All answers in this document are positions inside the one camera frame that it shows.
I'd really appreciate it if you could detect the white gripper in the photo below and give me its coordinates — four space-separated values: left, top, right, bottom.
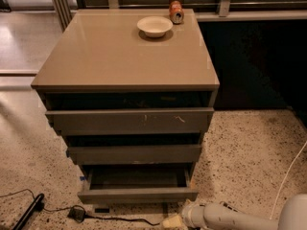
161 199 206 229

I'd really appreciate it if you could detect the grey bottom drawer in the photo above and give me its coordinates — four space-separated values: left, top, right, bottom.
78 165 199 204

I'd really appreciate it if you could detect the grey drawer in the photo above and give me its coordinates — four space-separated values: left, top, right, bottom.
67 145 201 165
78 165 199 204
46 107 214 136

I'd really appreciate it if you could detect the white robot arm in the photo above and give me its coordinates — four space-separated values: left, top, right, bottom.
161 194 307 230

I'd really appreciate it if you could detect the grey middle drawer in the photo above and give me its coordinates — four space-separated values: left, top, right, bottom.
67 145 201 165

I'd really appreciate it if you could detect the grey top drawer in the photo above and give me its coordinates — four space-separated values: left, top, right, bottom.
46 107 214 136

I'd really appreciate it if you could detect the grey drawer cabinet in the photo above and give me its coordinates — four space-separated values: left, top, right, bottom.
31 9 221 190

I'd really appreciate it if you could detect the black power strip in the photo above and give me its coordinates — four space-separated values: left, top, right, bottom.
220 201 239 212

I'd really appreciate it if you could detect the black power adapter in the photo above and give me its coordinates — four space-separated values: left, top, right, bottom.
67 205 85 223

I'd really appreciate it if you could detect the black bar on floor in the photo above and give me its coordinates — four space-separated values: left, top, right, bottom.
12 194 44 230

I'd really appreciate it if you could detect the white bowl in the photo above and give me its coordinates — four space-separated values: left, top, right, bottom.
137 16 173 38

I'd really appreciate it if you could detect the orange soda can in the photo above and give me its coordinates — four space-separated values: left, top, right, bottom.
169 1 184 24

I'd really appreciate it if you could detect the black cable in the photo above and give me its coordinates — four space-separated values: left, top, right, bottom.
83 214 161 227

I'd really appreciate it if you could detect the white cable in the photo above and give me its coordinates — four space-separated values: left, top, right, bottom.
269 140 307 220

